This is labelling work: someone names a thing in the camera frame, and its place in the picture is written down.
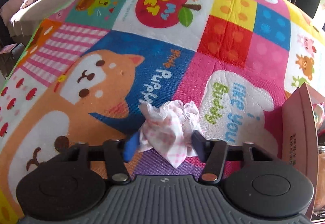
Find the pink white checked cloth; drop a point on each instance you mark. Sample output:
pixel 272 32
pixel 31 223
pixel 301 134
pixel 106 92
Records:
pixel 168 129

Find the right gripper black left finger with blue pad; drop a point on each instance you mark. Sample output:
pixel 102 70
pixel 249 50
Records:
pixel 116 154

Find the colourful patchwork play mat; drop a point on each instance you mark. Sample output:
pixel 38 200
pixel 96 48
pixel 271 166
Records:
pixel 89 65

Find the pink cardboard box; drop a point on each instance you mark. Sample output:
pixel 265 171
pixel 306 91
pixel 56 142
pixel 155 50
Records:
pixel 303 142

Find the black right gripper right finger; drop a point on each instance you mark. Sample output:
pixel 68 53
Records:
pixel 213 154

